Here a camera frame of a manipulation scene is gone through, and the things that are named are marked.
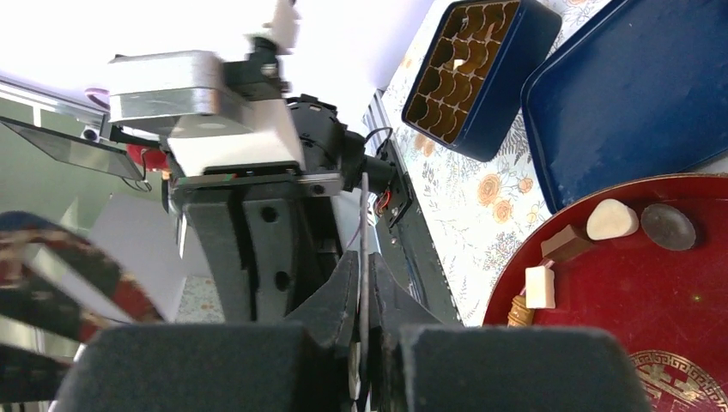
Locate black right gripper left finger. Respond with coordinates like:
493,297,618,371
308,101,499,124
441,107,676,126
56,251,359,411

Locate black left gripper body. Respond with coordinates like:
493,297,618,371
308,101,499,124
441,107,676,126
170,95,364,323

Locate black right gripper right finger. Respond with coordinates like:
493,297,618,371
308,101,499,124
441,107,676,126
368,253,650,411

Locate red round tray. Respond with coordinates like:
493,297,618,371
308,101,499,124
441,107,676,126
483,173,727,411

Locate silver serving tongs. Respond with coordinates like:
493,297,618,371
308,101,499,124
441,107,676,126
355,172,370,411

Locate blue chocolate tin box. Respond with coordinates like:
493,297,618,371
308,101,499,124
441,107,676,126
401,0,561,162

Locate floral tablecloth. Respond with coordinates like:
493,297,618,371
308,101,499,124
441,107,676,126
380,0,616,328

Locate blue tin lid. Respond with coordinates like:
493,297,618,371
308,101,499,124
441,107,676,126
521,1,727,213

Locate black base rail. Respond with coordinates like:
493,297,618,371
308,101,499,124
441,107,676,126
367,130,463,324

